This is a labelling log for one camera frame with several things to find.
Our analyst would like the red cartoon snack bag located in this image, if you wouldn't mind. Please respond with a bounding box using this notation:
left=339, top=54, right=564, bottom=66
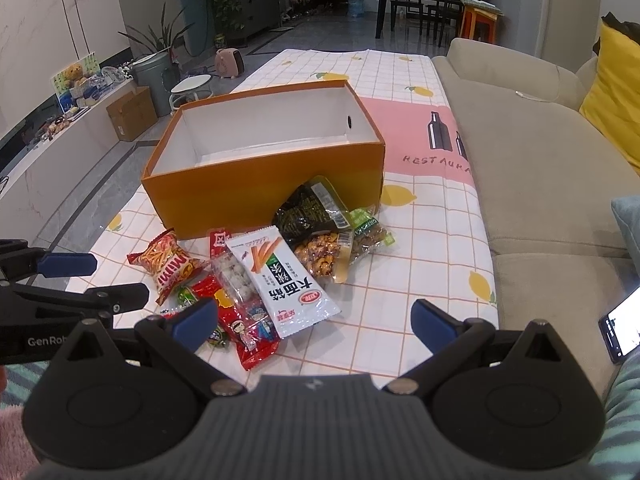
left=190, top=230, right=280, bottom=370

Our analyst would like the clear white candy bag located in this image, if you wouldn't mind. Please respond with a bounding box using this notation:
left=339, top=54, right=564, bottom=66
left=213, top=252, right=277, bottom=351

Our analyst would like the red Mimi fries bag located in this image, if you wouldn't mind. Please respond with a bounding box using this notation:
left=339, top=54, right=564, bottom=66
left=127, top=229, right=206, bottom=306

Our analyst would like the white breadstick snack bag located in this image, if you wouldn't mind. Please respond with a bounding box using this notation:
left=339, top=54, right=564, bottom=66
left=226, top=226, right=341, bottom=339

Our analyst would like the green raisin bag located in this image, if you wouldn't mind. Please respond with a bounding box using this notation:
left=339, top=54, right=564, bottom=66
left=346, top=208, right=395, bottom=264

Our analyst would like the clear caramel nut bag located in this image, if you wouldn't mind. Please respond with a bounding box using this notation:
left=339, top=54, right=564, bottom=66
left=294, top=231, right=352, bottom=284

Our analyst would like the black green nut bag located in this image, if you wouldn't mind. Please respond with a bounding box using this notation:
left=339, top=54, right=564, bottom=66
left=271, top=176, right=352, bottom=248

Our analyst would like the green sausage stick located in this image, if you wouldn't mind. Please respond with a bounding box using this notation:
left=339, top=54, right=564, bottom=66
left=176, top=286, right=200, bottom=309

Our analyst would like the lemon pattern tablecloth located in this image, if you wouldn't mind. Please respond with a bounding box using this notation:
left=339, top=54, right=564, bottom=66
left=70, top=50, right=498, bottom=387

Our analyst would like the white tv counter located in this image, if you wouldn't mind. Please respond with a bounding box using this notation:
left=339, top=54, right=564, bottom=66
left=0, top=79, right=136, bottom=242

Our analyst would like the orange cardboard box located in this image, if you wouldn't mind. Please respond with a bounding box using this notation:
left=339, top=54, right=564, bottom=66
left=141, top=80, right=385, bottom=240

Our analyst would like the brown cardboard carton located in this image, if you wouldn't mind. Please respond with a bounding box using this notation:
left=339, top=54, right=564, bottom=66
left=106, top=87, right=157, bottom=142

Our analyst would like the smartphone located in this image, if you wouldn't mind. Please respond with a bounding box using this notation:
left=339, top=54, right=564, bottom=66
left=598, top=288, right=640, bottom=364

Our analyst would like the beige sofa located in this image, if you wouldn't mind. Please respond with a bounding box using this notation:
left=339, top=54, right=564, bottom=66
left=434, top=38, right=639, bottom=394

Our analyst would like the teddy bear picture card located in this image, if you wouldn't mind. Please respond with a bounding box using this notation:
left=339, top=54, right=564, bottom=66
left=51, top=52, right=100, bottom=112

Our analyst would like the grey plant pot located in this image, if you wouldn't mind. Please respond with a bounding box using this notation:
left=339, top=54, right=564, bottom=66
left=130, top=49, right=179, bottom=117

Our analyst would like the light blue cushion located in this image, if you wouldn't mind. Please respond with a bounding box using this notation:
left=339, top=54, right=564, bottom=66
left=611, top=195, right=640, bottom=268

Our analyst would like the white round stool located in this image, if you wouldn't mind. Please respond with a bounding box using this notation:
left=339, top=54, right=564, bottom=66
left=168, top=74, right=213, bottom=113

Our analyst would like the pink small heater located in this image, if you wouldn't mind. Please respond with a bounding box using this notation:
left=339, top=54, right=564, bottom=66
left=214, top=48, right=245, bottom=79

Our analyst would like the yellow cushion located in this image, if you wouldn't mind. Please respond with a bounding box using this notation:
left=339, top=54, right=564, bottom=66
left=579, top=14, right=639, bottom=172

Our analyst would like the orange stool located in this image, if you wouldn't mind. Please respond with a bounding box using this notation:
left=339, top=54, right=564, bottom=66
left=459, top=4, right=500, bottom=44

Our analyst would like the dark drawer cabinet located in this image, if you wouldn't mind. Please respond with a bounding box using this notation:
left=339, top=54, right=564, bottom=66
left=227, top=0, right=280, bottom=44

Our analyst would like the blue water jug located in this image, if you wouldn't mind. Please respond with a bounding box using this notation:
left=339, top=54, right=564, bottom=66
left=347, top=0, right=364, bottom=18

